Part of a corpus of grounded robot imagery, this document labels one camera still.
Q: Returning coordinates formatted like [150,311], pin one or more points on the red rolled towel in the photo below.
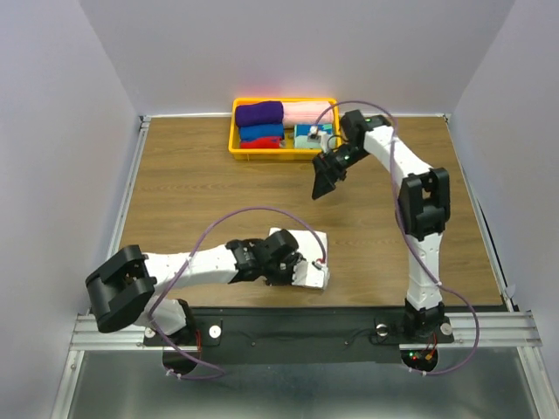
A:
[265,142]

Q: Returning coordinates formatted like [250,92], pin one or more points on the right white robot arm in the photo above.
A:
[422,205]

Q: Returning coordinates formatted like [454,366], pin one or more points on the blue rolled towel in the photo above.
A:
[251,133]

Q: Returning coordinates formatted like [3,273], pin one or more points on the teal mint rolled towel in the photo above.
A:
[302,141]

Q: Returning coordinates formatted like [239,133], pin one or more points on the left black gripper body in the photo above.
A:
[281,272]

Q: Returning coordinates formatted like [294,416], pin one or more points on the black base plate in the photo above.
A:
[302,335]

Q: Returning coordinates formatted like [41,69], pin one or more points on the aluminium frame rail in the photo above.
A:
[494,330]

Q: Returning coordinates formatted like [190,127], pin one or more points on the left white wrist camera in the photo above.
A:
[311,275]

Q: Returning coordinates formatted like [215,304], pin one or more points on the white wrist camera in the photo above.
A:
[320,137]
[311,275]

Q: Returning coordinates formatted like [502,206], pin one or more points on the white towel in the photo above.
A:
[312,248]

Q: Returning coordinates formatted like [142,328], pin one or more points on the purple towel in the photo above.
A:
[261,113]

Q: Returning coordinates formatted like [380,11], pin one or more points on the light pink rolled towel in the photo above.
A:
[302,112]

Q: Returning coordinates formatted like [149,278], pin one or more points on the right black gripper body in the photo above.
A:
[342,158]

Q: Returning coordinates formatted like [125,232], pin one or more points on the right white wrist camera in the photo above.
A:
[320,137]

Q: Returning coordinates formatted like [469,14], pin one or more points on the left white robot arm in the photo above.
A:
[130,287]

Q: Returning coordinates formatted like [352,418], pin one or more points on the yellow plastic basket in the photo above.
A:
[288,152]

